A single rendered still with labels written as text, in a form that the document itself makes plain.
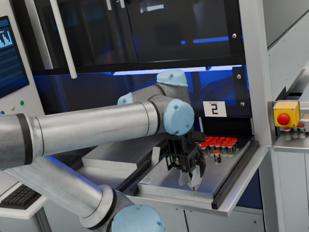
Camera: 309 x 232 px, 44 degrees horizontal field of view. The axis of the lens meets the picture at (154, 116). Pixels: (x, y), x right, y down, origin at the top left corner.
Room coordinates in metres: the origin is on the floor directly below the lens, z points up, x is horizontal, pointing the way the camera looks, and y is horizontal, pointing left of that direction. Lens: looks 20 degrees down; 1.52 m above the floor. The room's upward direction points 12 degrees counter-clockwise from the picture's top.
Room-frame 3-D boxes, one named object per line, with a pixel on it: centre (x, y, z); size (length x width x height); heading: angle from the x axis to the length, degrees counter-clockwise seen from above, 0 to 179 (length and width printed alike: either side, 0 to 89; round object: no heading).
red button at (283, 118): (1.17, -0.42, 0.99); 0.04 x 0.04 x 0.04; 55
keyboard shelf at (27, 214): (1.50, 0.55, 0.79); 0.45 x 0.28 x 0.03; 153
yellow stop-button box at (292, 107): (1.21, -0.44, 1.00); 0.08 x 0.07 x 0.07; 145
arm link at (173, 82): (0.97, -0.06, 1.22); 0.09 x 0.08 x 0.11; 117
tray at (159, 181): (1.16, -0.11, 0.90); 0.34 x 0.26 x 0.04; 145
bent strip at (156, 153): (1.23, 0.05, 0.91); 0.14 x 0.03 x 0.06; 146
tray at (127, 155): (1.45, 0.11, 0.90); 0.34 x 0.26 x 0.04; 145
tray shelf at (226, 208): (1.29, 0.01, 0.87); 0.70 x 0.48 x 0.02; 55
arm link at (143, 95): (0.91, 0.02, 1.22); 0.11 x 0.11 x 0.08; 27
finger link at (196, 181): (0.96, -0.07, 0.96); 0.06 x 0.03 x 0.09; 145
